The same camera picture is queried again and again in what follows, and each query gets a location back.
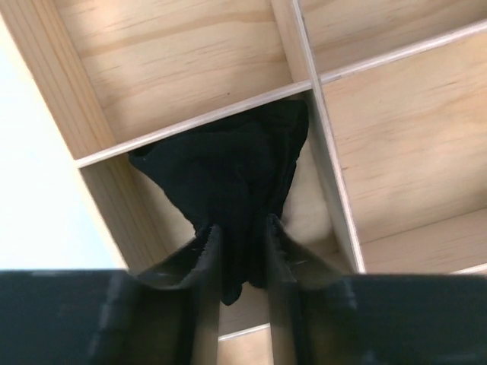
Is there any black underwear beige waistband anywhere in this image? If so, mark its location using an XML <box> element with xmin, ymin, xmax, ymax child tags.
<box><xmin>129</xmin><ymin>100</ymin><xmax>309</xmax><ymax>305</ymax></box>

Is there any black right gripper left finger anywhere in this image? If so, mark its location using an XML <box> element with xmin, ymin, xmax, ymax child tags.
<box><xmin>1</xmin><ymin>225</ymin><xmax>221</xmax><ymax>364</ymax></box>

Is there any wooden compartment tray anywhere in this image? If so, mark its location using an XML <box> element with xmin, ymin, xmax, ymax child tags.
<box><xmin>1</xmin><ymin>1</ymin><xmax>486</xmax><ymax>364</ymax></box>

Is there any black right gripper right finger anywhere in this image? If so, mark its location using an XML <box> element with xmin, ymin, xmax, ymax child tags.
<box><xmin>266</xmin><ymin>216</ymin><xmax>486</xmax><ymax>364</ymax></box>

